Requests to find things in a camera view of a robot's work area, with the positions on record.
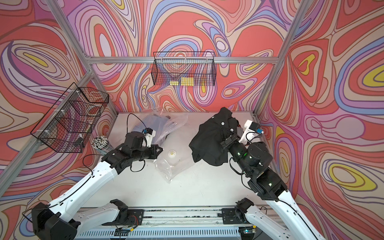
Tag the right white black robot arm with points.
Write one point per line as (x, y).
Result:
(270, 188)

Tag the light blue shirt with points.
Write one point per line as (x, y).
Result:
(153, 121)

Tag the aluminium frame rail front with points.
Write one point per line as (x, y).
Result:
(172, 224)

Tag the black wire basket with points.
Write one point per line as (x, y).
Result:
(172, 65)
(70, 122)

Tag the left black wire basket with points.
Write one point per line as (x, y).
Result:
(70, 122)

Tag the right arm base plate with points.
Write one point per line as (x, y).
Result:
(232, 216)

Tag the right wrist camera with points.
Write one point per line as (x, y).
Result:
(252, 131)

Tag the black button shirt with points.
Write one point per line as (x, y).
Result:
(206, 144)

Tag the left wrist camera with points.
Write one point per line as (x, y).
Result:
(149, 135)

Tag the back black wire basket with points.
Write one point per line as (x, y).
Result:
(172, 65)

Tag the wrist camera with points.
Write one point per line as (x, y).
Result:
(149, 135)
(252, 131)

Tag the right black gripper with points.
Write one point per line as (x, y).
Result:
(229, 142)

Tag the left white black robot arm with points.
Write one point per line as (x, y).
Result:
(61, 220)

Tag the yellow sticky note pads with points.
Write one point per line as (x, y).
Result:
(183, 81)

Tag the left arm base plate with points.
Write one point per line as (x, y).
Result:
(129, 217)

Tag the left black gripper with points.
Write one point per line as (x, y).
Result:
(150, 151)

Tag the clear plastic vacuum bag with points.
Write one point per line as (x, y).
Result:
(177, 155)

